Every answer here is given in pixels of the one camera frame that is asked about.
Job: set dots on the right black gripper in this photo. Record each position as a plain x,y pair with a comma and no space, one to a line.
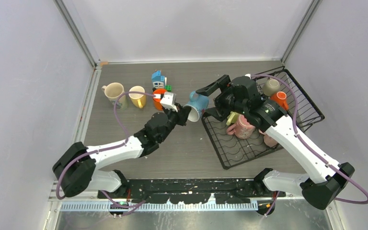
222,83

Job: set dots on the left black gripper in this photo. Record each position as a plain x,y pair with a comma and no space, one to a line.
181,115

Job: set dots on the blue mug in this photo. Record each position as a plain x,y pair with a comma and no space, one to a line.
198,104

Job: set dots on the lime green mug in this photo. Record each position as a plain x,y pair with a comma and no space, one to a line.
232,118

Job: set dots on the orange mug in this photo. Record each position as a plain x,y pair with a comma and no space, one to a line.
157,99

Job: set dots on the yellow mug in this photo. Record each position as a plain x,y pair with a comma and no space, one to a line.
137,97

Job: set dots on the cream patterned mug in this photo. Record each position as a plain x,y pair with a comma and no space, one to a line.
112,91

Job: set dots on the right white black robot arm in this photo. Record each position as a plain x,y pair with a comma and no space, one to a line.
324,177

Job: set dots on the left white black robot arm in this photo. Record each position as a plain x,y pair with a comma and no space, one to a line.
79,168

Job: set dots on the green toy brick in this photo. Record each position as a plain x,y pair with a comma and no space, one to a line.
168,88

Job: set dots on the blue white toy house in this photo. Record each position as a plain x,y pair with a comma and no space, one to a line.
158,80

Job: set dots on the small beige cup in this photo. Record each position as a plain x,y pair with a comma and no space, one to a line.
271,87

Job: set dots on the small orange cup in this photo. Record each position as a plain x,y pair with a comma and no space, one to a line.
280,98

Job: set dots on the light pink mug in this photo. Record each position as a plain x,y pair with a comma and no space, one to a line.
269,141

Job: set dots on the black wire dish rack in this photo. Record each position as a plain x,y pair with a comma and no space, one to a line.
232,151

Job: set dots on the aluminium rail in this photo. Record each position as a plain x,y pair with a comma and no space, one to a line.
167,202

